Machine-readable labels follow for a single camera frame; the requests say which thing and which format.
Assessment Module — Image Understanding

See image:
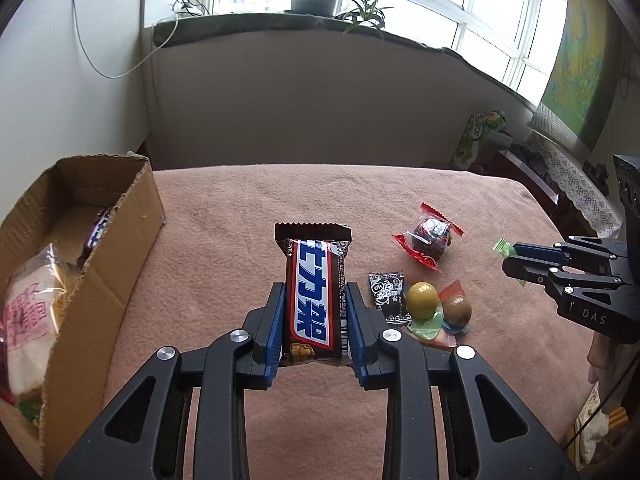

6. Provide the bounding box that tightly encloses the brown ball candy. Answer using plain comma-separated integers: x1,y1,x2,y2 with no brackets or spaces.
442,295,472,328

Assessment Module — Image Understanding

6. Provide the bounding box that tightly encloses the dark figurine on shelf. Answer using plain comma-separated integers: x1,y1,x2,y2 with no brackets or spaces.
582,160,610,197

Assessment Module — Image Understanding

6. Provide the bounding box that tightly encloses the pink candy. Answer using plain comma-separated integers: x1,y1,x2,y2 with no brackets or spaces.
422,328,458,350

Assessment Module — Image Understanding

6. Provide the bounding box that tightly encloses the white gloved hand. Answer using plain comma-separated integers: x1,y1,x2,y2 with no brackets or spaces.
587,333,624,387

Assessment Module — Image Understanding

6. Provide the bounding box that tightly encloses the snickers bar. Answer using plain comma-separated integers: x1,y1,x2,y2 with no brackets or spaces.
82,207,112,258
274,223,352,365

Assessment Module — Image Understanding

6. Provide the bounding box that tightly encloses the white lace cloth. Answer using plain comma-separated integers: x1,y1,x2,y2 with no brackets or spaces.
526,131,623,238

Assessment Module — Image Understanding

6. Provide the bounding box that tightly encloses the white hanging cable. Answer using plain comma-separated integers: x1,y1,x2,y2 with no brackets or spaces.
70,0,181,82

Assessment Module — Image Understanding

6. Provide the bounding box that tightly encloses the black patterned candy packet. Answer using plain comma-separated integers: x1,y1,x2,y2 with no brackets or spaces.
369,272,411,326

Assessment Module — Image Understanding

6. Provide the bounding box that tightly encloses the pink table cloth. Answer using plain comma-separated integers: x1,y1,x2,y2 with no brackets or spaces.
102,162,609,480

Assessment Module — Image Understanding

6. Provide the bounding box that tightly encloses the dark green candy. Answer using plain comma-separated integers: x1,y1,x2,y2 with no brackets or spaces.
16,398,41,429

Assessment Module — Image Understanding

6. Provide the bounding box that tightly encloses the cardboard box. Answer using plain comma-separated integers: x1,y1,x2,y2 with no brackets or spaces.
1,154,165,479

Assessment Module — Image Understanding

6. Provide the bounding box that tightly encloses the landscape painting scroll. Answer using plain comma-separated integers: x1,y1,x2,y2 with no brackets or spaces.
528,0,623,159

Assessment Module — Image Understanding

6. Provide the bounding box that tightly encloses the small spider plant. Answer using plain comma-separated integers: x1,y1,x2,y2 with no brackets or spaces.
335,0,392,41

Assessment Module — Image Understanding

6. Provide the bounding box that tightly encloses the packaged toast bread slice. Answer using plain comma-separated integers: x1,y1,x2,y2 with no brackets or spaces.
3,244,68,399

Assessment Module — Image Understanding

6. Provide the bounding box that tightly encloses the yellow ball candy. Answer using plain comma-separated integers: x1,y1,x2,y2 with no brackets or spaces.
405,282,440,320

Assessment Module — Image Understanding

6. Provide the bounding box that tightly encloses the green paper bag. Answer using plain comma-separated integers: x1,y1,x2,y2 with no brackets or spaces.
450,110,514,170

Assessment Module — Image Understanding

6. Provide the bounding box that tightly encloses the red date snack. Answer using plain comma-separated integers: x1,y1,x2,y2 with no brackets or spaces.
392,203,464,272

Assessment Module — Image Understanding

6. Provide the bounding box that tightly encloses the light green candy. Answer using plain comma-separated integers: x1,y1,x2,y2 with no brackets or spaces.
492,238,518,259

